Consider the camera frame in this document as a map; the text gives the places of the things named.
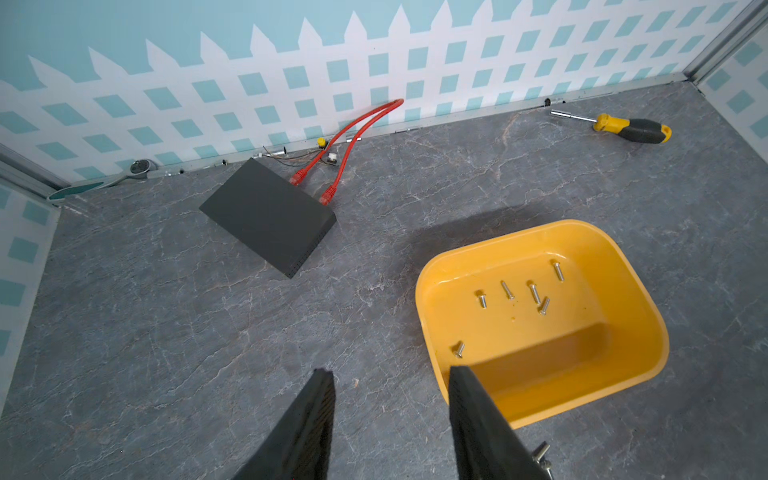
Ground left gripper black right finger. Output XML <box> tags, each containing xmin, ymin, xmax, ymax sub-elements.
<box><xmin>448</xmin><ymin>366</ymin><xmax>548</xmax><ymax>479</ymax></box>

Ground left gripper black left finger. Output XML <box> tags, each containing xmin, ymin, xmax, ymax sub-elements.
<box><xmin>235</xmin><ymin>368</ymin><xmax>336</xmax><ymax>479</ymax></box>

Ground yellow plastic storage box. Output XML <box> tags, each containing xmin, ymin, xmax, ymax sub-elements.
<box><xmin>415</xmin><ymin>220</ymin><xmax>670</xmax><ymax>428</ymax></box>

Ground black flat box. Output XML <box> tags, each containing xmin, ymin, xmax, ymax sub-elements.
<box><xmin>200</xmin><ymin>159</ymin><xmax>337</xmax><ymax>278</ymax></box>

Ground silver ratchet wrench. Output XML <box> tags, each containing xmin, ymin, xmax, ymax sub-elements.
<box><xmin>46</xmin><ymin>159</ymin><xmax>158</xmax><ymax>202</ymax></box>

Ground yellow black screwdriver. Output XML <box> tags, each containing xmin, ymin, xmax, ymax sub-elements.
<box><xmin>550</xmin><ymin>110</ymin><xmax>672</xmax><ymax>144</ymax></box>

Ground red handled pliers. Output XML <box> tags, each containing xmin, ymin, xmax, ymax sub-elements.
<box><xmin>289</xmin><ymin>98</ymin><xmax>406</xmax><ymax>206</ymax></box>

